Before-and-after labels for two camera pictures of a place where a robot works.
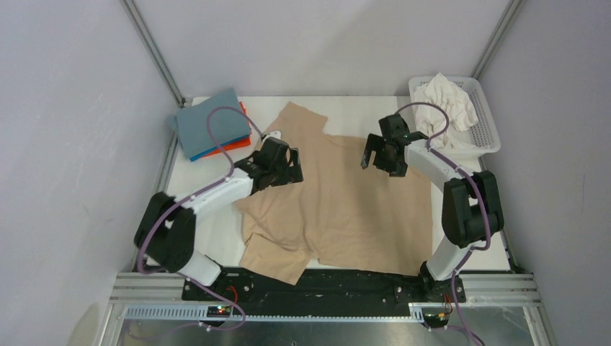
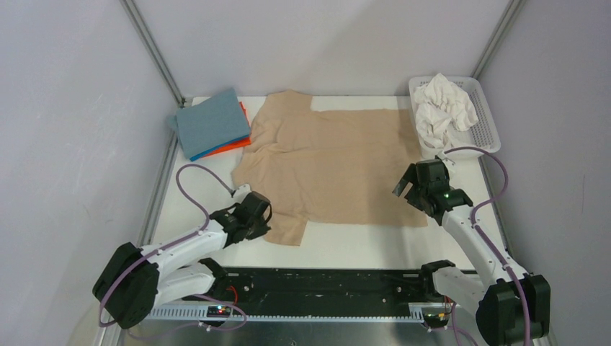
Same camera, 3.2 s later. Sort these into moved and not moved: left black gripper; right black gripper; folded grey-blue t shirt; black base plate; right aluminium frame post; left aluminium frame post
Moved: right black gripper; left black gripper
Not moved: black base plate; left aluminium frame post; folded grey-blue t shirt; right aluminium frame post
